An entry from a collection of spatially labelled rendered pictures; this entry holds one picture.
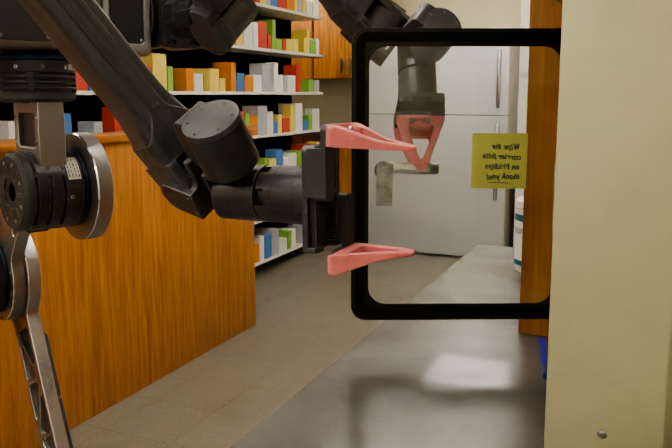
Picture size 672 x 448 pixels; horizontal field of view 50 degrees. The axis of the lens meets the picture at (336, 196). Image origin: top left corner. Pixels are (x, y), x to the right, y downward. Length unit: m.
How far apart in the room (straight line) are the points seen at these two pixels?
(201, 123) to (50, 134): 0.69
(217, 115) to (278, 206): 0.10
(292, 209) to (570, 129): 0.28
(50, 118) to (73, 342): 1.81
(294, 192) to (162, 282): 2.78
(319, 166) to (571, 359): 0.32
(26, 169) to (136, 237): 1.96
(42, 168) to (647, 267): 0.99
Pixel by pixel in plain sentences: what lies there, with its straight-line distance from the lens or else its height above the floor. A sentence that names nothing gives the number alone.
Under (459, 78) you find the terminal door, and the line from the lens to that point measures 1.00.
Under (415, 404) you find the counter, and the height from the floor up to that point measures 0.94.
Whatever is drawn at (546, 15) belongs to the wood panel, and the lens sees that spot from 1.11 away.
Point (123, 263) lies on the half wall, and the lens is 3.22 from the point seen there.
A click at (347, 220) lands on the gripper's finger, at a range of 0.72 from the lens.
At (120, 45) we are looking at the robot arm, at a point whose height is 1.35.
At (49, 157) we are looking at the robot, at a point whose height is 1.19.
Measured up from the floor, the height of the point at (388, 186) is 1.18.
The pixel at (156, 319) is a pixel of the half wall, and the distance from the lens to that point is 3.46.
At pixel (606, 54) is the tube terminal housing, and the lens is 0.73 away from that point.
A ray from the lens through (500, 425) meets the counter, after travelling 0.86.
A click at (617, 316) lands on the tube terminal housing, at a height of 1.09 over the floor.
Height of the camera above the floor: 1.30
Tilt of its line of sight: 8 degrees down
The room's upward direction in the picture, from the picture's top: straight up
